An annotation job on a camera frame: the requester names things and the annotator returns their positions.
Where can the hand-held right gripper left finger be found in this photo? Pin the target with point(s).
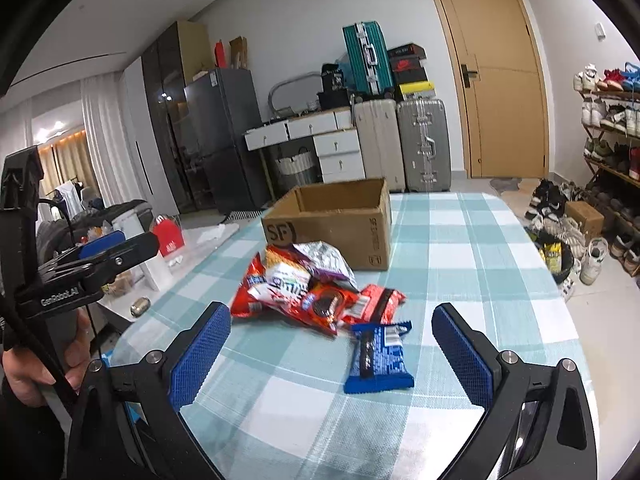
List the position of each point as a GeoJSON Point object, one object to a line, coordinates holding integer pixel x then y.
{"type": "Point", "coordinates": [200, 355]}

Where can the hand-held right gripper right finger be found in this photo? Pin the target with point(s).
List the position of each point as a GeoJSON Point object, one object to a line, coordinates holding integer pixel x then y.
{"type": "Point", "coordinates": [462, 355]}

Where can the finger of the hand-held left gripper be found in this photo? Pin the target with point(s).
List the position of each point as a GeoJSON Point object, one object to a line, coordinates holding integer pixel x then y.
{"type": "Point", "coordinates": [125, 256]}
{"type": "Point", "coordinates": [102, 244]}

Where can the blue snack packet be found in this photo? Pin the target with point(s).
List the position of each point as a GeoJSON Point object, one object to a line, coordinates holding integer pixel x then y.
{"type": "Point", "coordinates": [380, 360]}

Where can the red white snack packet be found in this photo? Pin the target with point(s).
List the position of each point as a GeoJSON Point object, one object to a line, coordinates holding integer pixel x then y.
{"type": "Point", "coordinates": [270, 290]}

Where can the orange snack packet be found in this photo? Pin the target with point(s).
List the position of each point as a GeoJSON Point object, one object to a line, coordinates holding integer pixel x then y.
{"type": "Point", "coordinates": [282, 257]}

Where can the red cookie packet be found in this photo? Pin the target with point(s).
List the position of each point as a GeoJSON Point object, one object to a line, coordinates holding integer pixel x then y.
{"type": "Point", "coordinates": [325, 310]}

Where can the silver purple snack packet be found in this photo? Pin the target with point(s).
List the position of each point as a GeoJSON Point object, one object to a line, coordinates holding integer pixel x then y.
{"type": "Point", "coordinates": [325, 260]}

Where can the brown cardboard box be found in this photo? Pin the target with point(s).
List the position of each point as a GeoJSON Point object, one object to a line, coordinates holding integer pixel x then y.
{"type": "Point", "coordinates": [330, 240]}

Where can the person's left forearm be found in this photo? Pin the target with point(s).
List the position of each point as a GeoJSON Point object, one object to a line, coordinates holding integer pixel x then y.
{"type": "Point", "coordinates": [30, 440]}

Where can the person's left hand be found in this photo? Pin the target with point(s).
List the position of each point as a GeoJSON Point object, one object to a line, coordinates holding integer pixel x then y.
{"type": "Point", "coordinates": [22, 380]}

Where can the black cushioned seat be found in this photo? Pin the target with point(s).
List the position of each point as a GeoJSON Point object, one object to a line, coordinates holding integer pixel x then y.
{"type": "Point", "coordinates": [115, 212]}

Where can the red gift bag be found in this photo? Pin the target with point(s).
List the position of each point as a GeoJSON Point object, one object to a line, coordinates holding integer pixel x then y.
{"type": "Point", "coordinates": [167, 237]}

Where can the metal can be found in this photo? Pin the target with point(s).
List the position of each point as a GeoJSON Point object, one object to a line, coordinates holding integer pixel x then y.
{"type": "Point", "coordinates": [140, 307]}

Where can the white side table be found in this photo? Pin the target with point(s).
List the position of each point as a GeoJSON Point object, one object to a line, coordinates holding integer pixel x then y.
{"type": "Point", "coordinates": [200, 240]}

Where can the checkered tablecloth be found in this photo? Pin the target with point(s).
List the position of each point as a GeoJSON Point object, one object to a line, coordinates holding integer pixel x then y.
{"type": "Point", "coordinates": [450, 260]}

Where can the white curtain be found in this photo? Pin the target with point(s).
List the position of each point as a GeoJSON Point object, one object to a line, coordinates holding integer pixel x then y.
{"type": "Point", "coordinates": [107, 135]}

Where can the white cabinet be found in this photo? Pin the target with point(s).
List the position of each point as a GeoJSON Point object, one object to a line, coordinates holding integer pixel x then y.
{"type": "Point", "coordinates": [145, 135]}

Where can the yellow packet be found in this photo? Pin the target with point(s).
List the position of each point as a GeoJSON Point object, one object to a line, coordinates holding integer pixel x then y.
{"type": "Point", "coordinates": [552, 256]}

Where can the black bin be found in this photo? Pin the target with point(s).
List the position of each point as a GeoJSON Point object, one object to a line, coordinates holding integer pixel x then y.
{"type": "Point", "coordinates": [567, 265]}

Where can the dark glass wardrobe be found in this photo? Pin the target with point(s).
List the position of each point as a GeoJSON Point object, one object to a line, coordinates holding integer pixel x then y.
{"type": "Point", "coordinates": [167, 110]}

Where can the grey refrigerator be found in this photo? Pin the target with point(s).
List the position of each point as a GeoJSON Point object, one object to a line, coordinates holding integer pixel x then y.
{"type": "Point", "coordinates": [225, 130]}

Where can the white sneaker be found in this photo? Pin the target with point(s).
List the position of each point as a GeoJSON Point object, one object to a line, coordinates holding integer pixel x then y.
{"type": "Point", "coordinates": [594, 260]}

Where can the pile of shoes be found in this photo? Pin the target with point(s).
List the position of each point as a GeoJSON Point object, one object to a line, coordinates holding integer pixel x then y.
{"type": "Point", "coordinates": [550, 205]}

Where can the grey fluffy rug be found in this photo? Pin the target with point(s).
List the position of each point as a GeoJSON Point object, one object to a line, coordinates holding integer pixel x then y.
{"type": "Point", "coordinates": [506, 185]}

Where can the small cardboard box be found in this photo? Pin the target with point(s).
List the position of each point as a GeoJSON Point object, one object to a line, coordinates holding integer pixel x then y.
{"type": "Point", "coordinates": [585, 220]}

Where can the woven laundry basket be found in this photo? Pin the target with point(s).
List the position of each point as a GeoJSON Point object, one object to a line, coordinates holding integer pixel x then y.
{"type": "Point", "coordinates": [295, 167]}

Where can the silver suitcase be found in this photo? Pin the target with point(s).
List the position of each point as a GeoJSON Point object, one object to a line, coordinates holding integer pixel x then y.
{"type": "Point", "coordinates": [425, 140]}

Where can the red paper bag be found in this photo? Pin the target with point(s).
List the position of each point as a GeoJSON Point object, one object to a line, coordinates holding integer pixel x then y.
{"type": "Point", "coordinates": [220, 54]}

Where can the beige suitcase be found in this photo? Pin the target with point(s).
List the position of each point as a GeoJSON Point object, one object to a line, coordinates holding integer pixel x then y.
{"type": "Point", "coordinates": [377, 145]}

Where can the white drawer desk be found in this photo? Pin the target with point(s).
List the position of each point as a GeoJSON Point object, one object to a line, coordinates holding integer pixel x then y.
{"type": "Point", "coordinates": [340, 150]}

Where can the wooden shoe rack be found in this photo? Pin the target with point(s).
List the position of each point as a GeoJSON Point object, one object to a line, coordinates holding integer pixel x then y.
{"type": "Point", "coordinates": [607, 160]}

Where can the black bag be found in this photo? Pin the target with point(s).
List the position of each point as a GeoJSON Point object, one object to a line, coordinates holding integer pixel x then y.
{"type": "Point", "coordinates": [332, 85]}

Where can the yellow black box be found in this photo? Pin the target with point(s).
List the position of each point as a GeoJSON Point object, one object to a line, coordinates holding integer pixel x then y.
{"type": "Point", "coordinates": [416, 90]}

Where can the dark shoe box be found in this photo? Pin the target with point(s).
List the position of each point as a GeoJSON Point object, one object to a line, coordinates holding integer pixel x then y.
{"type": "Point", "coordinates": [411, 77]}

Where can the red shoe box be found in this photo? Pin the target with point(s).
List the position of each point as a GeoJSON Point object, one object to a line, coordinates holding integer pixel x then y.
{"type": "Point", "coordinates": [407, 64]}

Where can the black shoe box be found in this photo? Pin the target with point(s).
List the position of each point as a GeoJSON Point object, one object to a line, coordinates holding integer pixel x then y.
{"type": "Point", "coordinates": [406, 51]}

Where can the teal suitcase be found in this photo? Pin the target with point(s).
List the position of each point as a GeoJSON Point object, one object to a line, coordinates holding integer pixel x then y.
{"type": "Point", "coordinates": [367, 55]}

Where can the wooden door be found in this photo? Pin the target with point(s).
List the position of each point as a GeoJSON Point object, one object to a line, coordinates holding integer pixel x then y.
{"type": "Point", "coordinates": [495, 35]}

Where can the grey metal frame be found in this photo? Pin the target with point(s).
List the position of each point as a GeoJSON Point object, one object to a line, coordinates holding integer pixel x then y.
{"type": "Point", "coordinates": [287, 87]}

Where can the white light switch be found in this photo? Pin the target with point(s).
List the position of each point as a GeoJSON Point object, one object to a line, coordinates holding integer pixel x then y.
{"type": "Point", "coordinates": [600, 30]}

